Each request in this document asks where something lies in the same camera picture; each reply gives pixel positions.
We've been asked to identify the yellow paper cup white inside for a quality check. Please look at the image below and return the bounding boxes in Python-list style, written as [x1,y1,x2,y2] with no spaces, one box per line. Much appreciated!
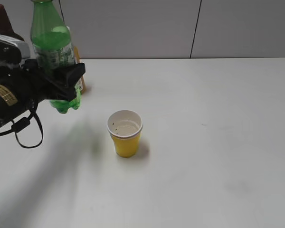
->
[107,110,143,158]

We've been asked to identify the orange juice bottle white cap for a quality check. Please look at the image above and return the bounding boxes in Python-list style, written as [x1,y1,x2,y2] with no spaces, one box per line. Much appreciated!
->
[73,45,86,94]

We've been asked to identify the green sprite plastic bottle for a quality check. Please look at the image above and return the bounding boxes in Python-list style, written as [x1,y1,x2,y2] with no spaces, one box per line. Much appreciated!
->
[29,0,83,115]

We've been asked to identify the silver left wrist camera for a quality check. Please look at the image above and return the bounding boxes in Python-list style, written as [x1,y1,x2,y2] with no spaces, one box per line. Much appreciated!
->
[0,35,30,69]

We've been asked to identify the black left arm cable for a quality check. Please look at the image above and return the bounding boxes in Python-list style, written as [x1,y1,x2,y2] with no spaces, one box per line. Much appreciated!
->
[0,99,44,149]

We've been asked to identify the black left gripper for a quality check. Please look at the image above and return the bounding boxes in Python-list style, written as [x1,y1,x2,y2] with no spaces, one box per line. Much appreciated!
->
[0,59,86,112]

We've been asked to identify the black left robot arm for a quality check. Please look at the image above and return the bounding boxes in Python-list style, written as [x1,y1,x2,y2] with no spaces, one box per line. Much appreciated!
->
[0,59,86,128]

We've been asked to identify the dark red wine bottle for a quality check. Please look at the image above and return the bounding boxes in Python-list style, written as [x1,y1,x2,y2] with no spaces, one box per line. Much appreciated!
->
[0,4,24,41]

